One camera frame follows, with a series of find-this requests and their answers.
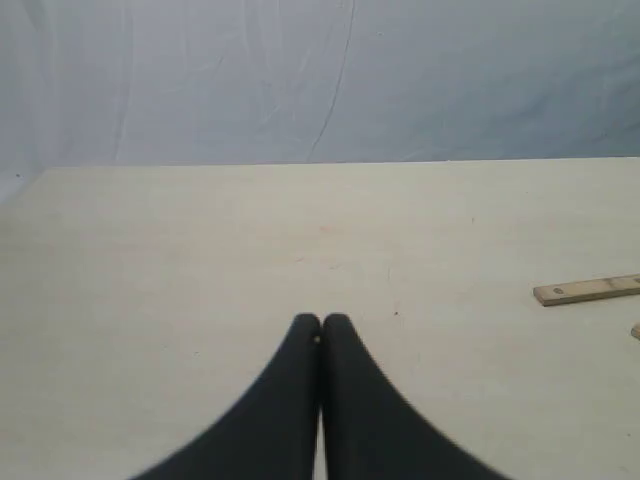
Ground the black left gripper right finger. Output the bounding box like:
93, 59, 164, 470
322, 313, 505, 479

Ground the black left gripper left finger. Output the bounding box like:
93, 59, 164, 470
137, 313, 321, 480

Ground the blue-grey backdrop cloth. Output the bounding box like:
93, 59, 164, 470
1, 1, 639, 199

